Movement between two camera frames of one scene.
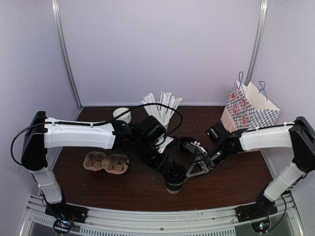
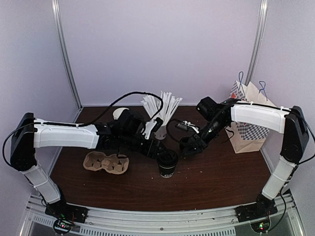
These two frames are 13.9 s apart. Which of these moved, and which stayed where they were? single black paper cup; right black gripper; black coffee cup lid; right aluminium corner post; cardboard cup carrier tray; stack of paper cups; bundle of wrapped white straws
Moved: black coffee cup lid; right black gripper; single black paper cup
Stayed: right aluminium corner post; bundle of wrapped white straws; stack of paper cups; cardboard cup carrier tray
